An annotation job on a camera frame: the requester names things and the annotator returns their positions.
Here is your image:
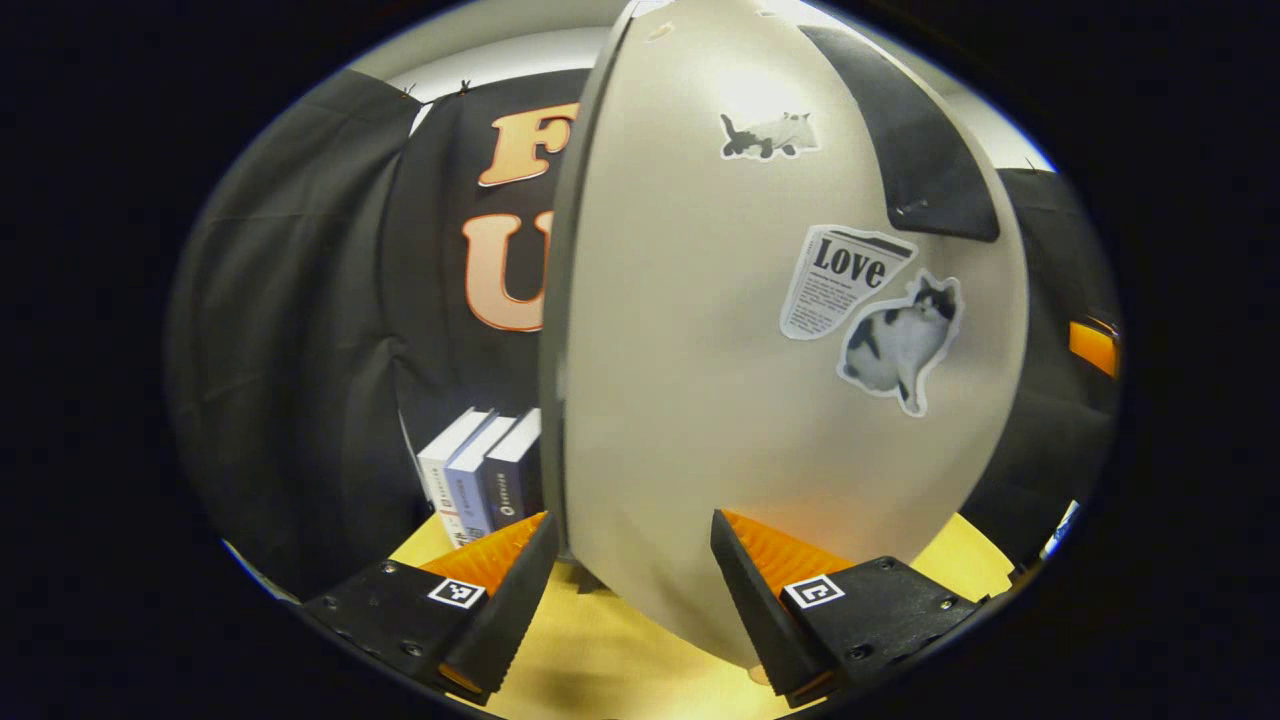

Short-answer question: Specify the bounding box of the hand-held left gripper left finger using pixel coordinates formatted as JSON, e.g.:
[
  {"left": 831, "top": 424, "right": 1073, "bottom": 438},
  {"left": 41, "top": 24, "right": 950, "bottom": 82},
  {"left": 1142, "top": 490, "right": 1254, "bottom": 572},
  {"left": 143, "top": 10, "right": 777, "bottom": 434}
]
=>
[{"left": 296, "top": 511, "right": 563, "bottom": 708}]

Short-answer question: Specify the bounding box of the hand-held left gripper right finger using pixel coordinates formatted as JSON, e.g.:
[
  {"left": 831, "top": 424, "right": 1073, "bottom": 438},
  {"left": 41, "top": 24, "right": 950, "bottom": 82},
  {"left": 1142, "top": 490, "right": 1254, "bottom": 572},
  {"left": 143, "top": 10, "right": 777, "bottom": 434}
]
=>
[{"left": 710, "top": 507, "right": 988, "bottom": 709}]

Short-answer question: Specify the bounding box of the white cabinet door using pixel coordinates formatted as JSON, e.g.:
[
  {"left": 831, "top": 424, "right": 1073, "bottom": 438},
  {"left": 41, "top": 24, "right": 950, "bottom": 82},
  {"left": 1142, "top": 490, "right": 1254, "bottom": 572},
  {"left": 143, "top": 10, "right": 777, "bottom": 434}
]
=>
[{"left": 560, "top": 0, "right": 1031, "bottom": 671}]

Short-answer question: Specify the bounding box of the dark blue book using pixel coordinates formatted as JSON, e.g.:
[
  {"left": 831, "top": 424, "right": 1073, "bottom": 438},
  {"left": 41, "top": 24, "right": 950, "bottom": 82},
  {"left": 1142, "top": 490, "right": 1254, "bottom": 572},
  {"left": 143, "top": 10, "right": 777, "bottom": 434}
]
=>
[{"left": 484, "top": 408, "right": 546, "bottom": 531}]

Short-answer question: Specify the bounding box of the pale blue book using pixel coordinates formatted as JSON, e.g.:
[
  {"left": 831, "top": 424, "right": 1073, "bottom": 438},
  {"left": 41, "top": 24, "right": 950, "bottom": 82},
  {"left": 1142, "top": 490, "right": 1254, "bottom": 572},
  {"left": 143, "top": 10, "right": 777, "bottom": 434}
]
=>
[{"left": 447, "top": 415, "right": 518, "bottom": 541}]

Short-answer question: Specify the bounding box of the white book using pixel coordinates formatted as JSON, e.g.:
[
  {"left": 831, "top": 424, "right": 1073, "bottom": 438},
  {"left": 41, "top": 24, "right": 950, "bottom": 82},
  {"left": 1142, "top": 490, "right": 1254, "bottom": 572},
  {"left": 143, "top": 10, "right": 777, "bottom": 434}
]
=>
[{"left": 417, "top": 408, "right": 496, "bottom": 548}]

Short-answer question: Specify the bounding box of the black backdrop cloth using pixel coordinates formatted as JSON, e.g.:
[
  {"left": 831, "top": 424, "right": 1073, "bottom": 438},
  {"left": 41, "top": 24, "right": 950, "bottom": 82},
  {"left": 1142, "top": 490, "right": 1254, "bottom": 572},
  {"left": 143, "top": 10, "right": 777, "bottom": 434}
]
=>
[{"left": 165, "top": 68, "right": 1121, "bottom": 601}]

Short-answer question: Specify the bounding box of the black door handle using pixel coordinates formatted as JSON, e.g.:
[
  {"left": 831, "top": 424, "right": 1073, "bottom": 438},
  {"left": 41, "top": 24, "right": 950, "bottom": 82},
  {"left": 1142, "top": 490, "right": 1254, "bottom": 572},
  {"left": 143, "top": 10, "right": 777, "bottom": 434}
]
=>
[{"left": 800, "top": 25, "right": 1001, "bottom": 244}]

